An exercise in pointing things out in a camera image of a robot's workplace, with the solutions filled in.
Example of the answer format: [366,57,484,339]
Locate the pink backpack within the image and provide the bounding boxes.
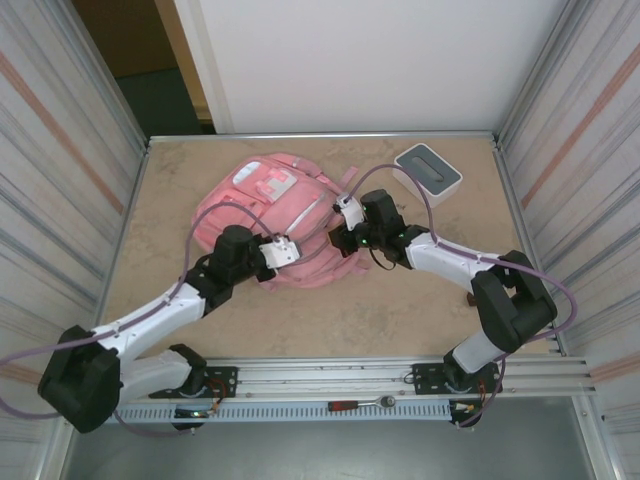
[192,153,371,296]

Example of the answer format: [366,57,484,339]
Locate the white grey tissue box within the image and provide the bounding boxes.
[391,143,462,209]

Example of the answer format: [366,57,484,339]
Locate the small circuit board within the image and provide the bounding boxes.
[448,399,484,430]
[172,407,221,432]

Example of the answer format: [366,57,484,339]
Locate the brown wooden door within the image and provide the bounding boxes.
[74,0,211,121]

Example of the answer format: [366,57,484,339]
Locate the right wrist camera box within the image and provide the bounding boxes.
[335,192,367,232]

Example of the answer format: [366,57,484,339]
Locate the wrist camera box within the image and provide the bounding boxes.
[335,192,367,232]
[259,234,303,271]

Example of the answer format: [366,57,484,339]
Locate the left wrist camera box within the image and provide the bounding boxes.
[259,234,303,271]

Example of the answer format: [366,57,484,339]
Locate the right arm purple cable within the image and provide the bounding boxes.
[342,163,579,429]

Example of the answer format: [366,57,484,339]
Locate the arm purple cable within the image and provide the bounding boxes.
[0,200,276,440]
[342,163,579,429]

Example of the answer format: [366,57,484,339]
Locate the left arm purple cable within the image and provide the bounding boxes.
[0,200,276,440]

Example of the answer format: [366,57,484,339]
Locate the thin aluminium table rail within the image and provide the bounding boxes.
[146,130,501,146]

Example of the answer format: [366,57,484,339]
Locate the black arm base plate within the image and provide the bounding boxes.
[410,362,503,396]
[148,365,239,400]

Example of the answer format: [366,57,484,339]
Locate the wide aluminium mounting rail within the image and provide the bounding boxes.
[59,355,599,399]

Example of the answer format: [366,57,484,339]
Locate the aluminium side rail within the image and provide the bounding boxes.
[492,137,569,357]
[92,139,152,359]

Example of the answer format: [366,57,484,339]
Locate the white slotted cable duct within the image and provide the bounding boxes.
[114,402,454,425]

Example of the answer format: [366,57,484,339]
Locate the red handled ratchet wrench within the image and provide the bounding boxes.
[327,394,399,412]

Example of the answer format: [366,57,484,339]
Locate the white door frame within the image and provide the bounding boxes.
[172,0,236,135]

